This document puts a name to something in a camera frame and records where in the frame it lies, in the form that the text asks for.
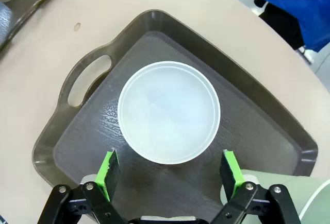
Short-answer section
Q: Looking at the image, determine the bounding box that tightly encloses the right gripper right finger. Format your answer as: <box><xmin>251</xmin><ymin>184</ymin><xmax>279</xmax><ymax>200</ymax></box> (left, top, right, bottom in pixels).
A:
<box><xmin>211</xmin><ymin>149</ymin><xmax>301</xmax><ymax>224</ymax></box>

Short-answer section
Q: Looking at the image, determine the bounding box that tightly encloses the dark tray under beige mat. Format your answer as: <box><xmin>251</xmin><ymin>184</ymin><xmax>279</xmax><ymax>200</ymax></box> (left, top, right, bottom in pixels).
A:
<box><xmin>0</xmin><ymin>0</ymin><xmax>69</xmax><ymax>54</ymax></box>

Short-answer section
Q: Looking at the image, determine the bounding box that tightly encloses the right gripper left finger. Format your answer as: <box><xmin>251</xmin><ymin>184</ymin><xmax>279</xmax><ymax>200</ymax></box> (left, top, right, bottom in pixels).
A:
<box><xmin>37</xmin><ymin>148</ymin><xmax>129</xmax><ymax>224</ymax></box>

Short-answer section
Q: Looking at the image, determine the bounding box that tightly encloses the person in blue jacket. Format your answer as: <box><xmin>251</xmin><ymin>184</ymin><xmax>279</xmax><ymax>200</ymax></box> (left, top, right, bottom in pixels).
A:
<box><xmin>254</xmin><ymin>0</ymin><xmax>330</xmax><ymax>64</ymax></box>

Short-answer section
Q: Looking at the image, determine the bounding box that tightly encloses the light green tall cup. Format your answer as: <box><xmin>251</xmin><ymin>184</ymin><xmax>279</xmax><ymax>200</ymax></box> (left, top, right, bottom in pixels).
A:
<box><xmin>219</xmin><ymin>168</ymin><xmax>330</xmax><ymax>224</ymax></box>

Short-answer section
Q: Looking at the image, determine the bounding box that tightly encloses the dark brown handled tray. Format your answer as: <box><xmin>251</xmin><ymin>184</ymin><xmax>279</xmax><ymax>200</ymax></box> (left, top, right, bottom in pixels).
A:
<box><xmin>32</xmin><ymin>9</ymin><xmax>319</xmax><ymax>221</ymax></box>

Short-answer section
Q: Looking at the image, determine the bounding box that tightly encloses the white round bowl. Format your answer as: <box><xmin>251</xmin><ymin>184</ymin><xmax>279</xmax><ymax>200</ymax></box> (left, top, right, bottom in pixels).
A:
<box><xmin>117</xmin><ymin>61</ymin><xmax>222</xmax><ymax>165</ymax></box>

